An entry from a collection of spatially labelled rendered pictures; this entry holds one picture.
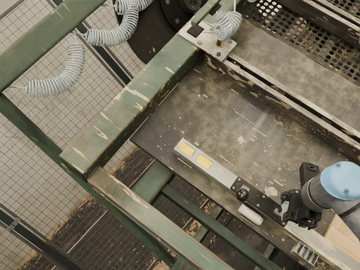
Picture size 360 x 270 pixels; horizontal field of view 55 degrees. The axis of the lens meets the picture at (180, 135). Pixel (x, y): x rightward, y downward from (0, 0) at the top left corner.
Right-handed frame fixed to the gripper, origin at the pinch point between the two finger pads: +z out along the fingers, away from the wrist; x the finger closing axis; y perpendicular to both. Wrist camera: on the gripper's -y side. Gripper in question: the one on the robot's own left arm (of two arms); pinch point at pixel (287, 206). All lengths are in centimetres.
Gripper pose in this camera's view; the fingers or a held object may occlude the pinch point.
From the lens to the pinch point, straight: 105.5
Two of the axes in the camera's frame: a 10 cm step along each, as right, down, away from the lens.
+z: -0.6, 4.0, 9.1
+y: -2.8, 8.7, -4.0
